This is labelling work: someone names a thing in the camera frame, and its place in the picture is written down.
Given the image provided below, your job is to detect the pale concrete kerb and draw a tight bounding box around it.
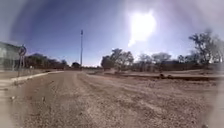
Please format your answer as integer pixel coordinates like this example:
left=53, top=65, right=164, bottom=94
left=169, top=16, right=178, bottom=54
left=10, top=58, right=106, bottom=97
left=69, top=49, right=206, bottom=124
left=0, top=70, right=65, bottom=88

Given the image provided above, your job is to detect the tall thin mast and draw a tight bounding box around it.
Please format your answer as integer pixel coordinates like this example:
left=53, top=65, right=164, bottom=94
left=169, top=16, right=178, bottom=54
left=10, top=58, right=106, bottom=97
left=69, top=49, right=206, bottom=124
left=79, top=29, right=84, bottom=68

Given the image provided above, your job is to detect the building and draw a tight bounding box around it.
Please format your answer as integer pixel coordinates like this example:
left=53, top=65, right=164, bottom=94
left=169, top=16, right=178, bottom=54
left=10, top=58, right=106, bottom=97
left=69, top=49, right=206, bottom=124
left=0, top=41, right=23, bottom=72

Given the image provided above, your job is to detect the row of dark trees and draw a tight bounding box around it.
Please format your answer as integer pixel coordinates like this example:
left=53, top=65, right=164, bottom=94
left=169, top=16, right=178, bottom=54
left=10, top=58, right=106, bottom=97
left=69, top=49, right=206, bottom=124
left=23, top=53, right=82, bottom=70

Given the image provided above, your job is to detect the brown gravel dirt road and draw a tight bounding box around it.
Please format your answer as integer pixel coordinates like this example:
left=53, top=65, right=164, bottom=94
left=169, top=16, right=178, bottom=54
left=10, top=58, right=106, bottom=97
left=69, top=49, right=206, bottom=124
left=0, top=70, right=224, bottom=128

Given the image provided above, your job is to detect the low dark wall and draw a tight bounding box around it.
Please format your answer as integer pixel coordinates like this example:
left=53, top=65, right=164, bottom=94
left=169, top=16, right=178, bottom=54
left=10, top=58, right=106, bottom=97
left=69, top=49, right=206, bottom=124
left=103, top=71, right=224, bottom=82

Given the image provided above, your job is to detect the pale pavement strip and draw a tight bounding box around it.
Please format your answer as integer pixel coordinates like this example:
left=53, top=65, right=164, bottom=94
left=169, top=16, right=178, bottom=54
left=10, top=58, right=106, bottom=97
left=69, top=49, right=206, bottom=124
left=0, top=68, right=51, bottom=81

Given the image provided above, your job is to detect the round road sign on pole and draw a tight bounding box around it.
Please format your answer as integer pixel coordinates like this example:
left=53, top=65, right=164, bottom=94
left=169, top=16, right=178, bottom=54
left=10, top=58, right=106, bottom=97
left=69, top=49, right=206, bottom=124
left=17, top=44, right=28, bottom=77

